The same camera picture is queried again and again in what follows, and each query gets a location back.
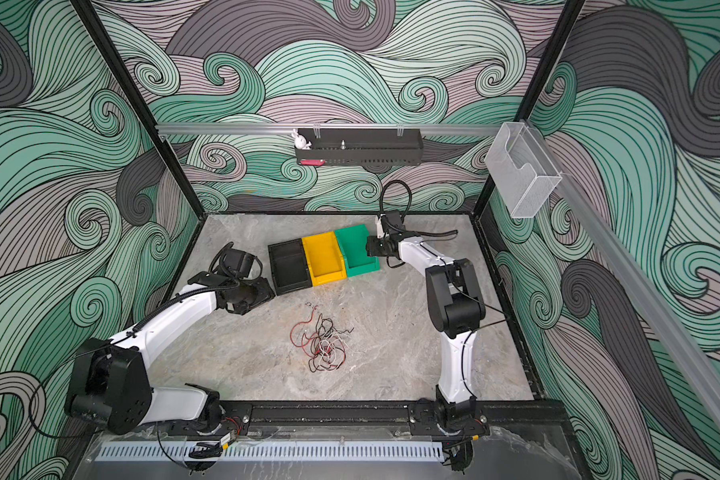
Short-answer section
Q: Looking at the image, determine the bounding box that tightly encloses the white slotted cable duct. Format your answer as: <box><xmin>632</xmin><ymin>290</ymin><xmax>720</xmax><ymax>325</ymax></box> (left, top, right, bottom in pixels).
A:
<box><xmin>95</xmin><ymin>440</ymin><xmax>445</xmax><ymax>463</ymax></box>

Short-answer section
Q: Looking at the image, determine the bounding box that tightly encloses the red black wire bundle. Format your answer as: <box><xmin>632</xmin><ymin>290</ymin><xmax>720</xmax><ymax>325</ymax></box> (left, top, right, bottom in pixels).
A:
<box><xmin>289</xmin><ymin>302</ymin><xmax>355</xmax><ymax>374</ymax></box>

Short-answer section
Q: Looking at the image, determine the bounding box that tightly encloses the white rabbit figurine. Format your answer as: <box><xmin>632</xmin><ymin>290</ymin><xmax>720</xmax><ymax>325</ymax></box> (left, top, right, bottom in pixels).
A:
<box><xmin>291</xmin><ymin>129</ymin><xmax>311</xmax><ymax>150</ymax></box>

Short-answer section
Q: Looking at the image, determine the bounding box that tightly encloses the green storage bin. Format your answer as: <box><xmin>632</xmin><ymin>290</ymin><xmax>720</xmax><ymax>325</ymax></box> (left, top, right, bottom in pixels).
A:
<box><xmin>334</xmin><ymin>225</ymin><xmax>380</xmax><ymax>277</ymax></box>

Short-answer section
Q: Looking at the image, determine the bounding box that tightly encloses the black corner frame post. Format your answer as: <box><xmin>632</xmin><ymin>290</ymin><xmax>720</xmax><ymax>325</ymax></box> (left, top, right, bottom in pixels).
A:
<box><xmin>473</xmin><ymin>1</ymin><xmax>585</xmax><ymax>218</ymax></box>
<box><xmin>70</xmin><ymin>0</ymin><xmax>207</xmax><ymax>221</ymax></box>

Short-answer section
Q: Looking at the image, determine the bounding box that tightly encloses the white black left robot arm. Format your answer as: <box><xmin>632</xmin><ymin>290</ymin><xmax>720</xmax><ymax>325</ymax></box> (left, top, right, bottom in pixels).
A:
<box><xmin>64</xmin><ymin>272</ymin><xmax>275</xmax><ymax>435</ymax></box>

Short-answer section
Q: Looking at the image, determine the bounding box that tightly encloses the black wall shelf tray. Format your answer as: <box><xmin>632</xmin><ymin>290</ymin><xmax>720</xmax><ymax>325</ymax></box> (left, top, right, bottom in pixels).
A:
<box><xmin>294</xmin><ymin>129</ymin><xmax>424</xmax><ymax>171</ymax></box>

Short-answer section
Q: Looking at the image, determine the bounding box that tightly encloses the aluminium wall rail back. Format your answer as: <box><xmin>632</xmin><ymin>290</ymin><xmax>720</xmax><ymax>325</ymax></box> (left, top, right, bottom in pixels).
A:
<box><xmin>155</xmin><ymin>122</ymin><xmax>501</xmax><ymax>137</ymax></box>

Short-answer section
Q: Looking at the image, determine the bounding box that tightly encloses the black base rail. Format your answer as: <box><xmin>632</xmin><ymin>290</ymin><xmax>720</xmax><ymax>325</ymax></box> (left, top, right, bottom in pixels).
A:
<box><xmin>158</xmin><ymin>399</ymin><xmax>573</xmax><ymax>440</ymax></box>

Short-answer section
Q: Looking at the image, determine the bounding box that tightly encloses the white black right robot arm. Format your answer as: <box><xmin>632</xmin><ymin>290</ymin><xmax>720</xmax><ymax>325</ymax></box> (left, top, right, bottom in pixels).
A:
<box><xmin>366</xmin><ymin>236</ymin><xmax>486</xmax><ymax>431</ymax></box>

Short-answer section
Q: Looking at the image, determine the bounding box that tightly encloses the clear plastic wall holder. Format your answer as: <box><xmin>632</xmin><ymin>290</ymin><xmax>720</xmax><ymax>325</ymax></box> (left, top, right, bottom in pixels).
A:
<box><xmin>485</xmin><ymin>121</ymin><xmax>562</xmax><ymax>219</ymax></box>

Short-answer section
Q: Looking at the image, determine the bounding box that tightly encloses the pink marker on shelf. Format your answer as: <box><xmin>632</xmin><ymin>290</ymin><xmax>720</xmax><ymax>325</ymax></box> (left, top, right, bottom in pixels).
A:
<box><xmin>300</xmin><ymin>159</ymin><xmax>325</xmax><ymax>167</ymax></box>

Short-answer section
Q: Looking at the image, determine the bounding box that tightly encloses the black storage bin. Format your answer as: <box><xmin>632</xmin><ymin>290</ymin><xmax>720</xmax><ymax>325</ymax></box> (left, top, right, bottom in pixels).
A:
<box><xmin>268</xmin><ymin>239</ymin><xmax>312</xmax><ymax>296</ymax></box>

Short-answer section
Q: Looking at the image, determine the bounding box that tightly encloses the black corner frame post left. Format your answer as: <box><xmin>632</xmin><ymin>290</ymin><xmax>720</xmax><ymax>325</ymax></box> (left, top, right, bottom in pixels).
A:
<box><xmin>70</xmin><ymin>0</ymin><xmax>207</xmax><ymax>221</ymax></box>

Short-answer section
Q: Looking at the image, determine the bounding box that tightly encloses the black corner frame post right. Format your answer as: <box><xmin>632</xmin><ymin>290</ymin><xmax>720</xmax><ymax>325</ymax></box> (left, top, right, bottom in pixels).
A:
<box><xmin>473</xmin><ymin>1</ymin><xmax>585</xmax><ymax>218</ymax></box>

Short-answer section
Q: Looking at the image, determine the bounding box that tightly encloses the yellow storage bin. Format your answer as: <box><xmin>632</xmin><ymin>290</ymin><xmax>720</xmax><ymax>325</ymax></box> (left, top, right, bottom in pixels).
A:
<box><xmin>302</xmin><ymin>232</ymin><xmax>347</xmax><ymax>286</ymax></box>

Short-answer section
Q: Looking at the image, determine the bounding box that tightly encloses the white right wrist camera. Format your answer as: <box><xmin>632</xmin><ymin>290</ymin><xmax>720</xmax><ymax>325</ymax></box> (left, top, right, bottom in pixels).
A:
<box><xmin>376</xmin><ymin>210</ymin><xmax>406</xmax><ymax>238</ymax></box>

